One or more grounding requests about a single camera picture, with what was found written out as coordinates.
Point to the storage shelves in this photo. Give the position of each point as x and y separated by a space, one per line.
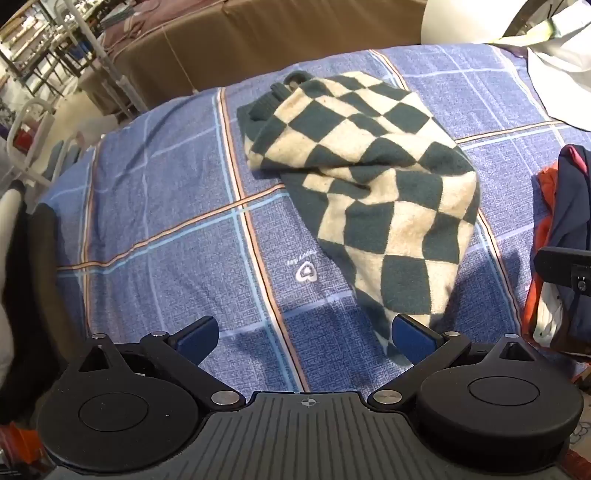
32 41

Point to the person's dark clothing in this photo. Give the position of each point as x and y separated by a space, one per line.
41 286

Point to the brown sofa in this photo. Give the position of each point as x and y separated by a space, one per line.
277 41

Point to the white garment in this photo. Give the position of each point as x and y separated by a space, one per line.
563 78

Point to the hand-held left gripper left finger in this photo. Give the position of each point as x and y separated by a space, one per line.
198 339

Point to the white metal pole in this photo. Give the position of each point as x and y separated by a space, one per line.
99 50

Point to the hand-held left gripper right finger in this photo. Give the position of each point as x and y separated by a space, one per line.
413 339

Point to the green and cream checkered sweater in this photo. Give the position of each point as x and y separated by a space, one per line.
369 152

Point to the orange garment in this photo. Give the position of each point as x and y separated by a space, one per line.
542 221

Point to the blue plaid bed sheet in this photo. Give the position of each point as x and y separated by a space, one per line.
161 184

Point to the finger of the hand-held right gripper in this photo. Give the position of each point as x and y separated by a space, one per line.
561 267

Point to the white round object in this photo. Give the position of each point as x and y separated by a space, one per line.
461 21

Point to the navy garment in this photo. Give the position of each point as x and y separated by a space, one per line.
575 203

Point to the purple cloth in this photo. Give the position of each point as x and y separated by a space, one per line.
134 27

